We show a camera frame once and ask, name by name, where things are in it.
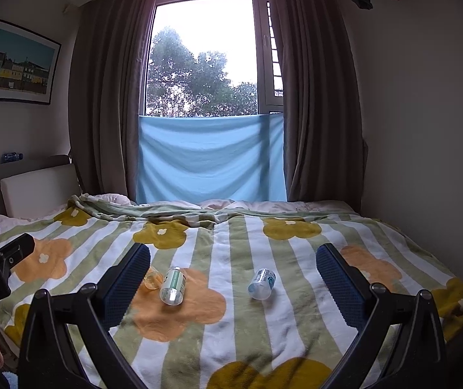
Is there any white duvet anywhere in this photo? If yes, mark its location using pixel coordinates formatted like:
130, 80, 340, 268
94, 193, 356, 216

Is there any brown curtain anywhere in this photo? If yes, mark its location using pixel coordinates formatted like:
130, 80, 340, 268
68, 0, 159, 206
270, 0, 368, 204

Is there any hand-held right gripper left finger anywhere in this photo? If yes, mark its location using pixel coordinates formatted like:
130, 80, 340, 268
17, 243, 151, 389

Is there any white bottle blue label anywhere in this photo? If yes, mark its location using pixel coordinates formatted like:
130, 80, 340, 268
248, 268, 276, 301

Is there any floral striped blanket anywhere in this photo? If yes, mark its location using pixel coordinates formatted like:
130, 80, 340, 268
0, 194, 463, 389

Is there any framed picture of houses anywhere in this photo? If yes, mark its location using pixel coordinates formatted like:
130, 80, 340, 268
0, 19, 62, 106

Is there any light blue cloth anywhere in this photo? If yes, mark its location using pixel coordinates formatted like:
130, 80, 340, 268
136, 113, 288, 204

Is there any grey headboard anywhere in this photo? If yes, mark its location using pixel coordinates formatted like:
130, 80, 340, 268
0, 154, 83, 220

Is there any window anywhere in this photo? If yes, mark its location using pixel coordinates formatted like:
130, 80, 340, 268
144, 0, 285, 118

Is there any white bottle green label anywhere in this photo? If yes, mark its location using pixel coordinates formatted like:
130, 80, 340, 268
159, 266, 187, 306

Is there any white headboard cushion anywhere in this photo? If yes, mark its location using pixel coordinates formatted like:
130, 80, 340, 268
0, 164, 82, 218

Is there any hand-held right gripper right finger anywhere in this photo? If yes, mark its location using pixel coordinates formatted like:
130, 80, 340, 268
316, 243, 447, 389

